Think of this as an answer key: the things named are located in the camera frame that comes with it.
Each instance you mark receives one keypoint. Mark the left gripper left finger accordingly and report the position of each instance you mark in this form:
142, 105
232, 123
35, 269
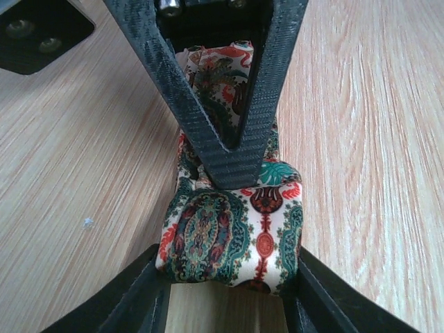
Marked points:
136, 300

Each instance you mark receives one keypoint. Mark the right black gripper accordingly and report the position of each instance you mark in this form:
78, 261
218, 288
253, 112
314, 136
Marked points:
157, 30

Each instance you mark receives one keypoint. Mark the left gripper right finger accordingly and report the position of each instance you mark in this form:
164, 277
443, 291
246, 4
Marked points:
322, 302

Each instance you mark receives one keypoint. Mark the floral patterned tie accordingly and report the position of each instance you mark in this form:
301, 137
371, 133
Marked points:
247, 237

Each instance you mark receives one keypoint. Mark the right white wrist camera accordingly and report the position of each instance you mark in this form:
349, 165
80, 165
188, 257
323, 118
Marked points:
34, 33

